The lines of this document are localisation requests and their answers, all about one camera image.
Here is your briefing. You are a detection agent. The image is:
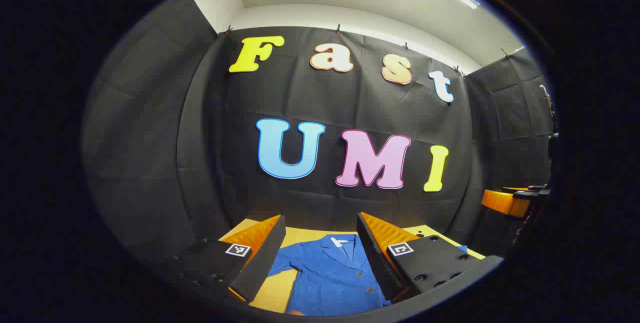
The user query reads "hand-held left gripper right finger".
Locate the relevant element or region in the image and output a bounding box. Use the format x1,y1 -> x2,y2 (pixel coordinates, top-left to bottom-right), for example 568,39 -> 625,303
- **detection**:
356,211 -> 505,304

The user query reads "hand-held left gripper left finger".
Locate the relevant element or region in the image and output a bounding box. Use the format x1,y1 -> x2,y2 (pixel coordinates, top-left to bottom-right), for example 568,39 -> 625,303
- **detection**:
170,214 -> 287,304

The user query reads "blue button shirt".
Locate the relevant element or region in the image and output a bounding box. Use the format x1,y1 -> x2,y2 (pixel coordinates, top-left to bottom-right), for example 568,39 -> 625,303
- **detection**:
267,234 -> 469,318

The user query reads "black backdrop cloth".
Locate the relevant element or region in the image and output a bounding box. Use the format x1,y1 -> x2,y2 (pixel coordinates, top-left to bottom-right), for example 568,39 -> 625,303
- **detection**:
82,0 -> 556,274

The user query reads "row of black cloth clips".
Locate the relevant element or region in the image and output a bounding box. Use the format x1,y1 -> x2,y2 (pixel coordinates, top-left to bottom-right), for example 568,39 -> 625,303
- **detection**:
185,0 -> 513,79

